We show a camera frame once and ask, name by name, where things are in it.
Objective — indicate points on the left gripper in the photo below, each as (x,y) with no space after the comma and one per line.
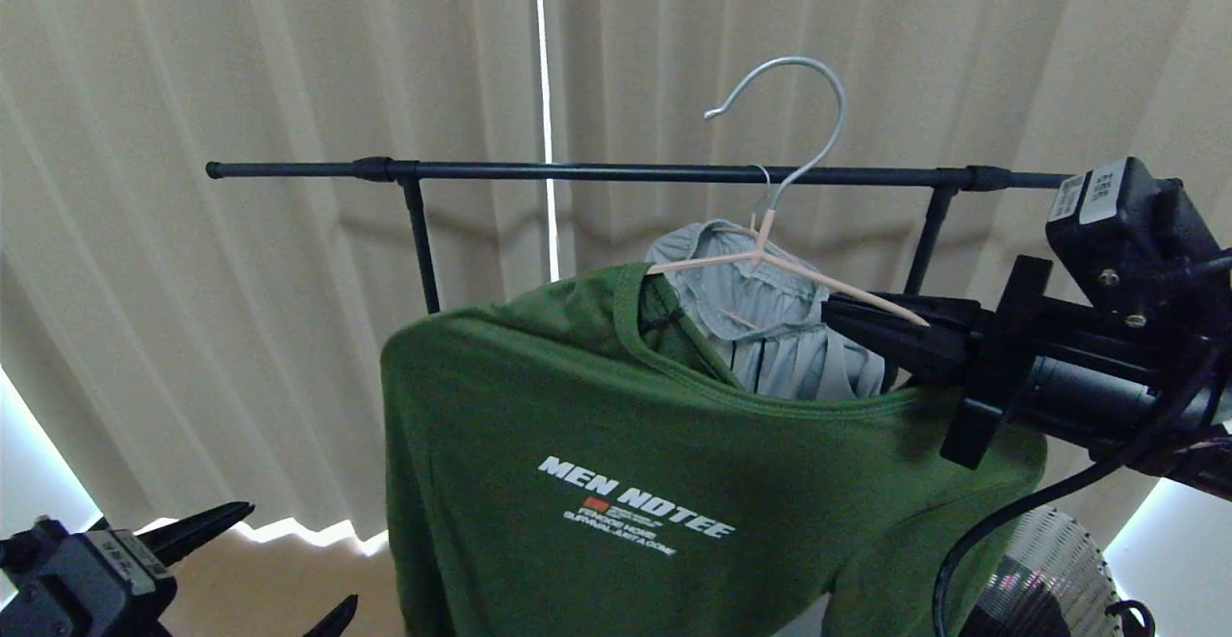
(77,589)

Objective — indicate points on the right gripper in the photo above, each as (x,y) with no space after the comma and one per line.
(1059,368)

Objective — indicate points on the pale grey shorts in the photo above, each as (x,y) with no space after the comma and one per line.
(789,358)

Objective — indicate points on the pink clothes hanger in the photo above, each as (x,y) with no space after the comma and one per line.
(739,318)
(765,233)

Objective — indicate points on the green garment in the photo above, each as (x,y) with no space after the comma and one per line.
(577,406)

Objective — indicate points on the white laundry basket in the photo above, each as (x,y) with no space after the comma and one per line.
(1049,541)

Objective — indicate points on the black clothes rack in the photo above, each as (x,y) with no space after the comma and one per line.
(577,172)

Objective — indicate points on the beige curtain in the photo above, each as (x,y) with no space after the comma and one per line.
(241,89)

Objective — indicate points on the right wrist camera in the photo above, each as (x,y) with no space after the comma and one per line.
(1126,223)

